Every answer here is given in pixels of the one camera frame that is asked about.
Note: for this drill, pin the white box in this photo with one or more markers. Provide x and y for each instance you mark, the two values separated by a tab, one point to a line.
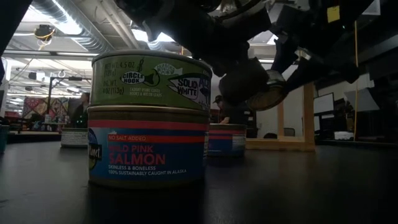
343	135

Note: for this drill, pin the silver ventilation duct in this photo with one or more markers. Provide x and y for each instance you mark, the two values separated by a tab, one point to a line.
90	37

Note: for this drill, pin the teal label tuna can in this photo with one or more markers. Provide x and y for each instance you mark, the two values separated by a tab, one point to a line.
3	138

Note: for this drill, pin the black table mat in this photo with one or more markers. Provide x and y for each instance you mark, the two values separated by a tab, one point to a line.
280	186

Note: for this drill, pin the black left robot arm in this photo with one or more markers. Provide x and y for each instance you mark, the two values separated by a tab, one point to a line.
9	18

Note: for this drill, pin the wooden slatted shelf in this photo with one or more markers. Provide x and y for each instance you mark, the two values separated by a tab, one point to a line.
309	115

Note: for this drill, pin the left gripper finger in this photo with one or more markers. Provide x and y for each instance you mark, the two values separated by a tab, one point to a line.
242	84

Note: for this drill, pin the colourful patterned quilt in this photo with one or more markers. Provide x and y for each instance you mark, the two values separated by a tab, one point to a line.
40	107

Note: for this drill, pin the green label tuna can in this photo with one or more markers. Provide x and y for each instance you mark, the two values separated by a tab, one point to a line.
74	137
149	81

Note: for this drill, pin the black rig frame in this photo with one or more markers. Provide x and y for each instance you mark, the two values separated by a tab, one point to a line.
74	78

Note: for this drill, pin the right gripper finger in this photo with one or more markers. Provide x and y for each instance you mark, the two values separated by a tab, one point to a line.
326	71
286	53

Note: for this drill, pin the grey monitor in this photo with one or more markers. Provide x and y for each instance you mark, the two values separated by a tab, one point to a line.
362	99

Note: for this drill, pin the grey chair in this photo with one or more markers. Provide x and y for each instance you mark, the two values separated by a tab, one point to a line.
289	132

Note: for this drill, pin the white screen monitor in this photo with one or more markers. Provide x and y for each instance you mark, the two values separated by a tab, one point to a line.
323	102

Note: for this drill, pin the person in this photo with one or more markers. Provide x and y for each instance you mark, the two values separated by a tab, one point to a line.
228	112
81	112

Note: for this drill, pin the long ceiling light bar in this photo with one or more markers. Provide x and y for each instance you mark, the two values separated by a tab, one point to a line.
77	54

